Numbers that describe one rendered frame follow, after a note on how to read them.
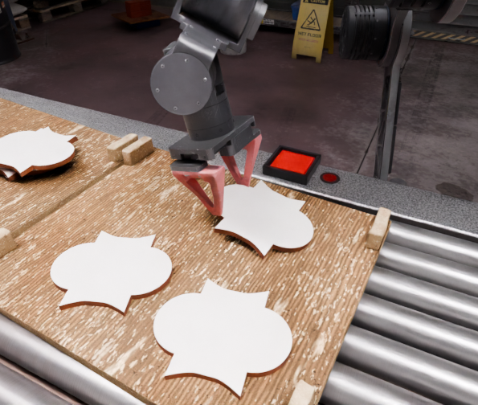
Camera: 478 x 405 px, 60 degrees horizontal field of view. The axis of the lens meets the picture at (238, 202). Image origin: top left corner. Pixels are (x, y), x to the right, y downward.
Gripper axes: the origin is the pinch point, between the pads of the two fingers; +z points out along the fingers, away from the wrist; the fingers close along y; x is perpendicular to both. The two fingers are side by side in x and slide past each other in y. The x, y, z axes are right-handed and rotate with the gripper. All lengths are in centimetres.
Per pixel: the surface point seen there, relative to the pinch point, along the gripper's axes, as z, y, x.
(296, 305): 6.8, -9.6, -12.8
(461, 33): 80, 464, 29
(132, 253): 0.7, -13.2, 5.8
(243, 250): 4.3, -5.3, -4.1
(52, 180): -4.5, -7.0, 27.2
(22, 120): -10.3, 3.5, 47.9
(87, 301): 1.1, -20.9, 5.2
